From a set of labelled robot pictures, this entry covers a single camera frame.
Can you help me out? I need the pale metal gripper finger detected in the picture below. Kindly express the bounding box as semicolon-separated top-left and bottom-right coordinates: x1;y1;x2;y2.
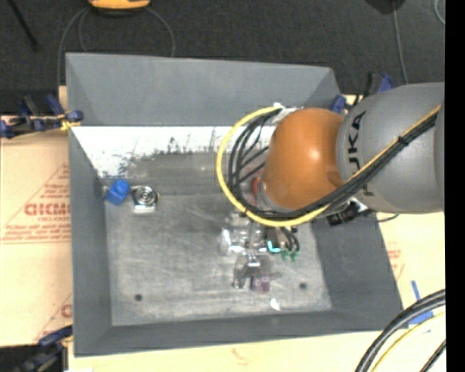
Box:
232;252;261;290
249;263;273;288

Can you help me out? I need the clear plastic crumpled piece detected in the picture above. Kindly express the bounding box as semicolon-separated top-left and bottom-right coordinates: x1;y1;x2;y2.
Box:
218;214;253;257

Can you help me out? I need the grey metal bin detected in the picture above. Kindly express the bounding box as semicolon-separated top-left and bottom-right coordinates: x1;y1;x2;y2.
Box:
64;52;405;357

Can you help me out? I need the blue toy block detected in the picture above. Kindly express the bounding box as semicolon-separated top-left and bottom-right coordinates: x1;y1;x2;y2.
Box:
105;179;132;206

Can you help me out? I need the brown cardboard board red print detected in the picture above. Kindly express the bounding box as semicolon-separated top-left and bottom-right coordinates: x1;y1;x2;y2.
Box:
0;84;446;350

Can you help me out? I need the black cylinder on white bracket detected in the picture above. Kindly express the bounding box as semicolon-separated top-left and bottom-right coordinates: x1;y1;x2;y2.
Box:
325;201;373;227

